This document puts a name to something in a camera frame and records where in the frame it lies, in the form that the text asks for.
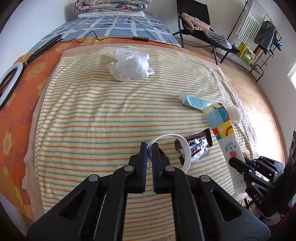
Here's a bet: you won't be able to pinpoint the striped yellow towel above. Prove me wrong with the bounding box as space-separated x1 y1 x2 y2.
34 46 254 241

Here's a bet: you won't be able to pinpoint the black cable with remote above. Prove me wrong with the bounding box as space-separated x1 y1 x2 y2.
60 31 150 43

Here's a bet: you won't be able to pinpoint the white tape ring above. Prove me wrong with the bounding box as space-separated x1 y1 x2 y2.
146 133 192 174

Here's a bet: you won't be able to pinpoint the brown snickers wrapper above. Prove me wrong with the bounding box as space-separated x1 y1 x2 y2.
186 128 213 163

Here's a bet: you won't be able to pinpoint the white ring light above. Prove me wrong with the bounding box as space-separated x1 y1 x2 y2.
1 62 25 109

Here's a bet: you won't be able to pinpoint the large crumpled white plastic bag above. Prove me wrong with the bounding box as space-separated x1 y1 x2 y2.
107 49 154 81

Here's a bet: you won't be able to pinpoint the light blue tube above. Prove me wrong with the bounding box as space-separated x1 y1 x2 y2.
179 94 212 110

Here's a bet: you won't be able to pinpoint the colourful long paper wrapper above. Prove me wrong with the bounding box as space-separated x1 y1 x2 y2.
202 103 246 194

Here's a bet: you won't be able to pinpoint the orange floral bedsheet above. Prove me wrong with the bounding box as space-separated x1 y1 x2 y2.
0 36 218 220

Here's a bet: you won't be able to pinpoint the black tripod stand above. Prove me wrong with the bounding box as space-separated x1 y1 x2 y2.
23 34 63 67

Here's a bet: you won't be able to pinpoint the folded floral quilt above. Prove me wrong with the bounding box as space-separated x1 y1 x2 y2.
73 0 151 14

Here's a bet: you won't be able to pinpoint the blue checked bedsheet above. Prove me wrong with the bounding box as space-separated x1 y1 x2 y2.
31 14 180 50

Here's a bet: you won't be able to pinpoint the small white bag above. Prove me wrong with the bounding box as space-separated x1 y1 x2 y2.
226 105 242 123

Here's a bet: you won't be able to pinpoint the black folding chair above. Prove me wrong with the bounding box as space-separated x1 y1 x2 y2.
173 0 239 63

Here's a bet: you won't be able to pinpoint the dark hanging jacket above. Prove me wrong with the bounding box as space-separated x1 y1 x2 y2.
254 21 282 53

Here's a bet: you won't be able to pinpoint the clothes on chair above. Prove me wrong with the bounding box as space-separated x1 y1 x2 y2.
181 13 232 49

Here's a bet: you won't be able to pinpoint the yellow crate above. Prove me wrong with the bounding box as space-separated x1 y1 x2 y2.
236 43 255 64

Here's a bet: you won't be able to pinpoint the green striped hanging cloth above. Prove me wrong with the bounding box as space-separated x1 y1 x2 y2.
236 0 267 47

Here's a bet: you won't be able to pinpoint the black clothes rack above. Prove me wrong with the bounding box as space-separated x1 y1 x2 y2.
218 1 282 82

